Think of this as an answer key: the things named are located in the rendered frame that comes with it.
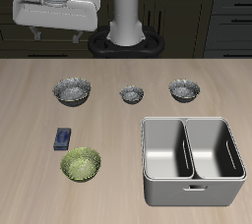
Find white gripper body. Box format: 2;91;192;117
12;0;101;33

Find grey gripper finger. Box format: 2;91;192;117
72;29;85;44
29;25;42;41

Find large grey bowl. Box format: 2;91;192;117
52;77;93;107

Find small grey bowl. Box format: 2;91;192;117
118;84;145;105

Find medium grey bowl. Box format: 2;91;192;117
167;78;201;103

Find green bowl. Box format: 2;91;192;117
59;146;102;184

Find dark blue box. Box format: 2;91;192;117
53;127;73;151

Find dark kitchen cupboards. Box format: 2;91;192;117
0;0;252;60

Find white two-bin basket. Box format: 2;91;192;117
140;116;248;208

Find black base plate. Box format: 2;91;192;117
87;25;165;59

